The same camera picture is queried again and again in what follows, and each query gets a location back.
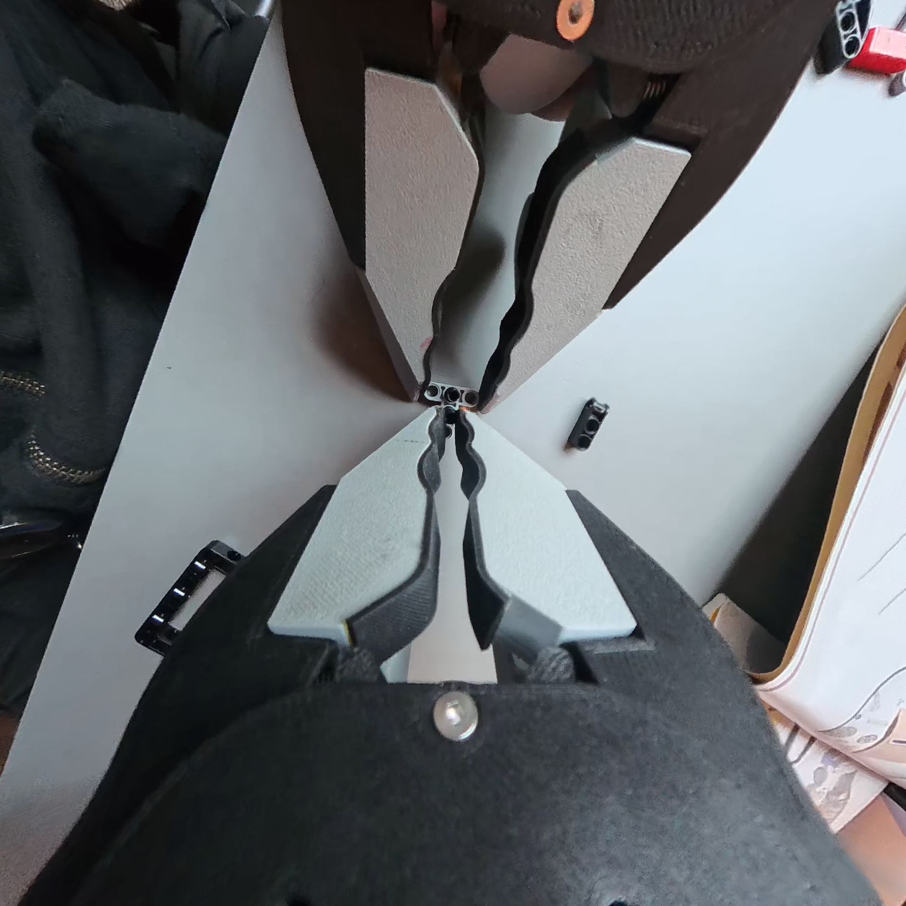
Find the person's dark jacket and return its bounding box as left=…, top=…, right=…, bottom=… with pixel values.
left=0, top=0, right=273, bottom=709

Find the lego instruction booklet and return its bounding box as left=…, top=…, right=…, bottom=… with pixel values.
left=701, top=304, right=906, bottom=836

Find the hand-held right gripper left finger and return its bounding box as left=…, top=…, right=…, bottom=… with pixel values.
left=268, top=411, right=450, bottom=665

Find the small black lego beam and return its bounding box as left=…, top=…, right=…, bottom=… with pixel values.
left=566, top=398, right=610, bottom=451

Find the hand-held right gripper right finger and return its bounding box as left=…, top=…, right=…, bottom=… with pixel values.
left=453, top=412, right=638, bottom=654

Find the black rectangular lego frame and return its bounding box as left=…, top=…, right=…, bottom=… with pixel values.
left=134, top=541, right=243, bottom=651

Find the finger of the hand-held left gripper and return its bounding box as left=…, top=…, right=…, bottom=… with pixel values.
left=363, top=67, right=485, bottom=403
left=480, top=136, right=692, bottom=413

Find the person's left hand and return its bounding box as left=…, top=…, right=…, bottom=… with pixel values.
left=480, top=32, right=594, bottom=116

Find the grey T-shaped lego beam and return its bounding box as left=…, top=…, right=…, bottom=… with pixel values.
left=421, top=382, right=482, bottom=411

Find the pile of lego pieces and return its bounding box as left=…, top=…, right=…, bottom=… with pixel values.
left=814, top=0, right=906, bottom=96

